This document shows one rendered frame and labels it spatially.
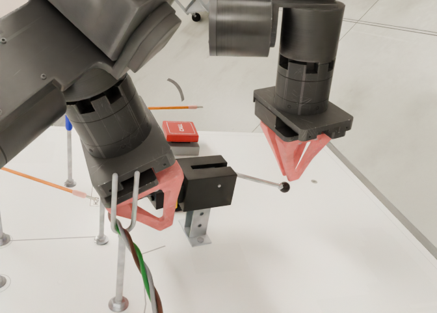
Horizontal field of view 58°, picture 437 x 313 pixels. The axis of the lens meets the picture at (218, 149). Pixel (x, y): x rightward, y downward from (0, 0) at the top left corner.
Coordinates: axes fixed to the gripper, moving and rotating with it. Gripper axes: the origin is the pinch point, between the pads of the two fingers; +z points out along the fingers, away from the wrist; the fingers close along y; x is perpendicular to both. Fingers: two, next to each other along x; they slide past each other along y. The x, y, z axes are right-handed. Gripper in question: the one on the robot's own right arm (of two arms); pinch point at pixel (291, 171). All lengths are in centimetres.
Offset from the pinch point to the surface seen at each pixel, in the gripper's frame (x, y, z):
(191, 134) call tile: -6.4, -17.1, 2.6
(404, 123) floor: 115, -74, 56
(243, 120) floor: 86, -170, 97
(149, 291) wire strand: -21.2, 15.1, -7.0
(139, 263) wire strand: -21.2, 12.5, -6.9
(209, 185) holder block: -11.6, 2.1, -3.0
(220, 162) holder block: -9.2, -0.5, -3.6
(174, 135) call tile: -9.0, -17.3, 2.3
